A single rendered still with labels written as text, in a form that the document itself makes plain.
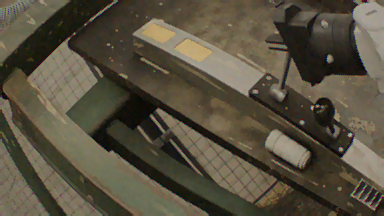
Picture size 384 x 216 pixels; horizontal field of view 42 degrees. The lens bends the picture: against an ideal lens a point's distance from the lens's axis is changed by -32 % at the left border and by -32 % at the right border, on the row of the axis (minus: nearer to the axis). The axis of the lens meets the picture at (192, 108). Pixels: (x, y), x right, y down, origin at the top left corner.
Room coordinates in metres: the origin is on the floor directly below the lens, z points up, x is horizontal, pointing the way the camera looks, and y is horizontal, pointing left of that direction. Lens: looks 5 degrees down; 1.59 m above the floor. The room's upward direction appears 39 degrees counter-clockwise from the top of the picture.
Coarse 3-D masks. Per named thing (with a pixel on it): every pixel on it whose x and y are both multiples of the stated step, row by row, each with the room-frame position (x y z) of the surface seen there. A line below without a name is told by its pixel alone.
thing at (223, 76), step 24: (144, 48) 1.05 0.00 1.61; (168, 48) 1.01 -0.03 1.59; (216, 48) 1.00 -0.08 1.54; (192, 72) 0.99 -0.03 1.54; (216, 72) 0.97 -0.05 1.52; (240, 72) 0.96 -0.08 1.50; (216, 96) 0.99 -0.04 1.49; (240, 96) 0.94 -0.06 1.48; (264, 120) 0.93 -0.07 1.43; (312, 144) 0.86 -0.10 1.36; (360, 144) 0.83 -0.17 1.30; (336, 168) 0.84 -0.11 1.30; (360, 168) 0.80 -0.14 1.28
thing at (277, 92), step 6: (288, 54) 0.89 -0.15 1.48; (288, 60) 0.89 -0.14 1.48; (288, 66) 0.89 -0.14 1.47; (282, 72) 0.90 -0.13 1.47; (282, 78) 0.90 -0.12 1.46; (276, 84) 0.92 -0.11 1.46; (282, 84) 0.90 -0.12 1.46; (270, 90) 0.91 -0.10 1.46; (276, 90) 0.91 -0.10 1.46; (282, 90) 0.90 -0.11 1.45; (270, 96) 0.91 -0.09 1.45; (276, 96) 0.90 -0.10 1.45; (282, 96) 0.90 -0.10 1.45
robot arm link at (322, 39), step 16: (288, 16) 0.80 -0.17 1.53; (304, 16) 0.78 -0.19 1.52; (320, 16) 0.75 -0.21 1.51; (288, 32) 0.80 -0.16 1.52; (304, 32) 0.77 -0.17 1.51; (320, 32) 0.73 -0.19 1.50; (288, 48) 0.82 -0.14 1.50; (304, 48) 0.79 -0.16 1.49; (320, 48) 0.74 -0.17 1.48; (304, 64) 0.81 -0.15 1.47; (320, 64) 0.78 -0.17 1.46; (336, 64) 0.73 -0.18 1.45; (304, 80) 0.83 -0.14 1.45; (320, 80) 0.83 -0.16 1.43
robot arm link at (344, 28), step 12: (336, 24) 0.71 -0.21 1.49; (348, 24) 0.70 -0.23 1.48; (336, 36) 0.71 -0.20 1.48; (348, 36) 0.69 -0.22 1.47; (360, 36) 0.66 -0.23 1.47; (336, 48) 0.71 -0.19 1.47; (348, 48) 0.69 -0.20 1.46; (360, 48) 0.68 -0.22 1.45; (372, 48) 0.65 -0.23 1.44; (348, 60) 0.70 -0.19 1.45; (360, 60) 0.69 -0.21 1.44; (372, 60) 0.66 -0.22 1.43; (348, 72) 0.72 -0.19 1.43; (360, 72) 0.71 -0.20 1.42; (372, 72) 0.68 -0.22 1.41
